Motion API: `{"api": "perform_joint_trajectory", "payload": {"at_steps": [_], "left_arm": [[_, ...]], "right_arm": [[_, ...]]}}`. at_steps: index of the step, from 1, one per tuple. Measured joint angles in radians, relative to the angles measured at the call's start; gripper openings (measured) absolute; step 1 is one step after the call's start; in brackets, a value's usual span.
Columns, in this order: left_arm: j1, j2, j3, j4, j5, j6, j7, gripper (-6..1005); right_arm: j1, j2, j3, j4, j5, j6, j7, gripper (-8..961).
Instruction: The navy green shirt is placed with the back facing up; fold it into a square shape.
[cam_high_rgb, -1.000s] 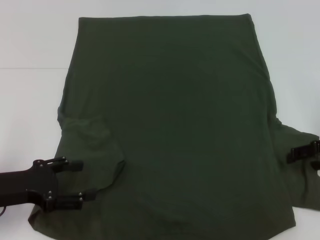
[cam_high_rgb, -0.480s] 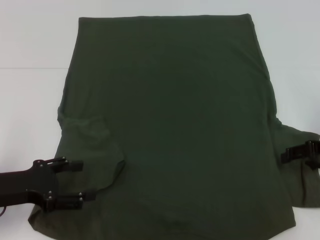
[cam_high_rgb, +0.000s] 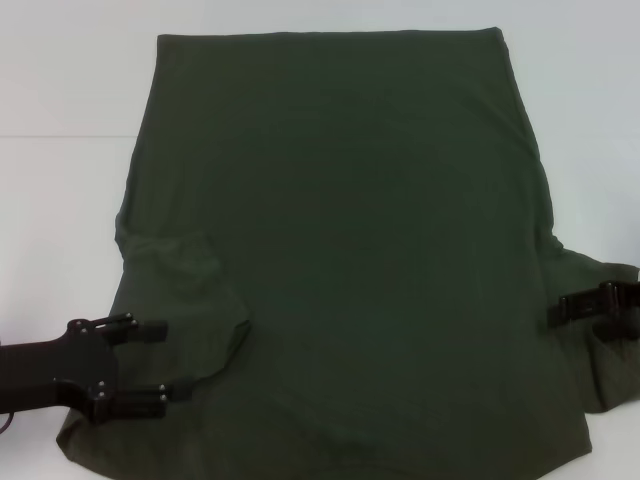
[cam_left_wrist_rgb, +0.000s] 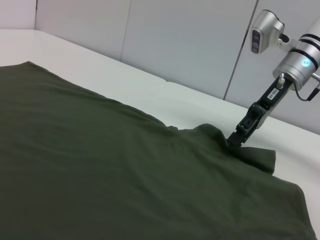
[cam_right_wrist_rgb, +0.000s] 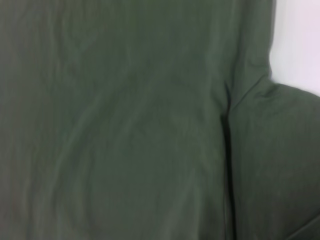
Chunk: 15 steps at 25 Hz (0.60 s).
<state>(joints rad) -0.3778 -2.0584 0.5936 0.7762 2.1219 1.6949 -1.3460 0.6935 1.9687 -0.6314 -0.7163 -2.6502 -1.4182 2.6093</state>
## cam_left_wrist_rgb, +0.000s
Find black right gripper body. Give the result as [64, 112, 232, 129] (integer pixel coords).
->
[236, 77, 296, 137]

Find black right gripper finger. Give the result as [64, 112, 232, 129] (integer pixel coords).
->
[226, 127, 241, 146]
[233, 131, 248, 147]

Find dark green t-shirt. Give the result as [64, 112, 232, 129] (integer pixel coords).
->
[0, 61, 317, 240]

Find right gripper cable with plug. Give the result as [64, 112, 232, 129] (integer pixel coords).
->
[277, 72, 320, 102]

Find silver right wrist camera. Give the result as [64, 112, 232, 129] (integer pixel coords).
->
[251, 9, 286, 55]

